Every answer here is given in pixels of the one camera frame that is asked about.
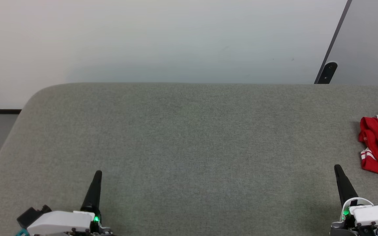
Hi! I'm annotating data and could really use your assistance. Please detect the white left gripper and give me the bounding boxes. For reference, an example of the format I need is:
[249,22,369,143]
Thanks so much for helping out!
[27,170,112,236]

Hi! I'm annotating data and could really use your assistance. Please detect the black wall seam strip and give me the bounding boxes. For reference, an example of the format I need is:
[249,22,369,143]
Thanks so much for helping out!
[314,0,352,84]

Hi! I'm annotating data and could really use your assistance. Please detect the grey door panel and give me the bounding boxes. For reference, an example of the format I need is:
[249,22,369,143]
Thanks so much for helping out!
[328,0,378,88]

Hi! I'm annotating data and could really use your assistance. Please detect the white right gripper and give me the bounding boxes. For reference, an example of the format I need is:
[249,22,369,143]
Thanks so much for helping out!
[330,165,378,236]

